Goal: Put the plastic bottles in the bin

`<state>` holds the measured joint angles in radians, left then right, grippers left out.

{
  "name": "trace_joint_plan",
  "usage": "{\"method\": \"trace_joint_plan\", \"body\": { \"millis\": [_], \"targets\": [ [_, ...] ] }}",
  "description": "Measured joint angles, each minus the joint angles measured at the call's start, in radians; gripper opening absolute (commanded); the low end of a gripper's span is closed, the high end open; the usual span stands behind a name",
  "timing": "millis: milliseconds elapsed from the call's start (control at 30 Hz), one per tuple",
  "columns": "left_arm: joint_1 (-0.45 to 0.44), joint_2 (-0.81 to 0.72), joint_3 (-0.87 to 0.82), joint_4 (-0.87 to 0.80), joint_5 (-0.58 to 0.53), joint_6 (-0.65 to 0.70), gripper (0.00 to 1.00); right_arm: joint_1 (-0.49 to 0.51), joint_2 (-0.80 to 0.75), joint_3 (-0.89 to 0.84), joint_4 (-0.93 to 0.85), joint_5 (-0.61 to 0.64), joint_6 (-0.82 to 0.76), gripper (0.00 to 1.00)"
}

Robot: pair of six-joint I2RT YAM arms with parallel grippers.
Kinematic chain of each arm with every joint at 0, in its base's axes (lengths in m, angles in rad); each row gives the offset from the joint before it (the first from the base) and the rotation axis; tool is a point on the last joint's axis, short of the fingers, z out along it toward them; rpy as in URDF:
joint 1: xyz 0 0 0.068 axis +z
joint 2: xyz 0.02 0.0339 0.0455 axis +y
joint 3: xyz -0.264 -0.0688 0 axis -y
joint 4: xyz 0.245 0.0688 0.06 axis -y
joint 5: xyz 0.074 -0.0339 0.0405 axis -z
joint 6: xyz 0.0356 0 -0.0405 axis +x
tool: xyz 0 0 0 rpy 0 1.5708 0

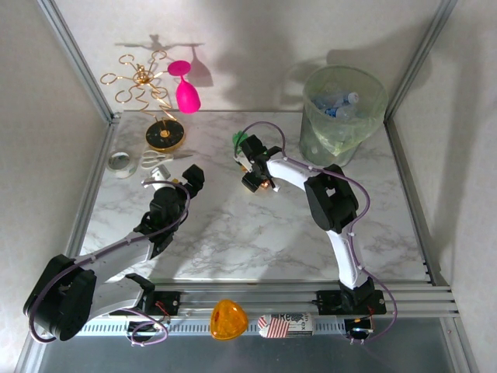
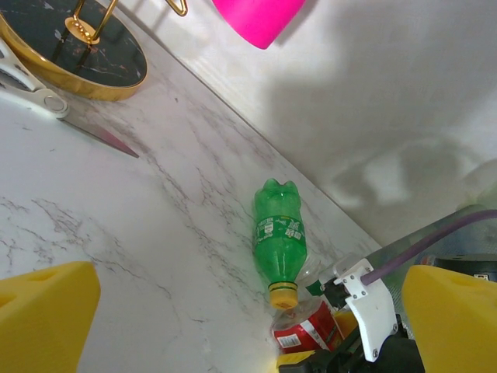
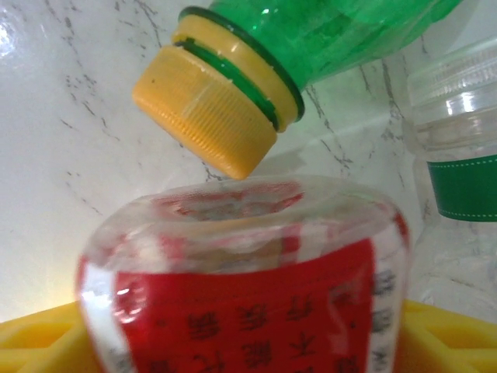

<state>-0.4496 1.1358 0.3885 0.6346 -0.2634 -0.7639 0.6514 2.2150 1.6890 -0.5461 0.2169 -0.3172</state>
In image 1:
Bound green bottle yellow cap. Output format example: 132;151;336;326
231;131;253;172

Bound blue label bottle white cap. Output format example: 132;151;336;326
329;91;360;109

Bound translucent green waste bin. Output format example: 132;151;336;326
297;64;389;169

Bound pink wine glass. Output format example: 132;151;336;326
166;59;203;115

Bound orange triangular plastic case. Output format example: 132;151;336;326
209;298;249;342

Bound grey metal lower shelf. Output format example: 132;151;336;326
38;336;455;373

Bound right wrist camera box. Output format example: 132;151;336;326
231;152;254;173

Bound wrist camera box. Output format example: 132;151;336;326
231;152;254;173
141;165;172;190

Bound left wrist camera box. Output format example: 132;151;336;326
141;165;172;190

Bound white handled scissors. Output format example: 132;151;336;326
138;149;194;169

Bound gold wire glass rack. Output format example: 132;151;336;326
99;52;188;153

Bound aluminium side rail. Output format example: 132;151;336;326
383;116;448;287
57;114;122;289

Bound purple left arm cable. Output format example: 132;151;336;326
29;181;192;347

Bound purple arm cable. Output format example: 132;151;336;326
29;181;192;347
232;121;398;345

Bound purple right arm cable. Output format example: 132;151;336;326
232;121;398;345

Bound perforated metal cable duct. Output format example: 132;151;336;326
77;320;350;337

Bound aluminium frame post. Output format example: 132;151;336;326
383;0;460;124
36;0;122;124

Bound aluminium frame leg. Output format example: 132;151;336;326
442;318;479;373
15;337;51;373

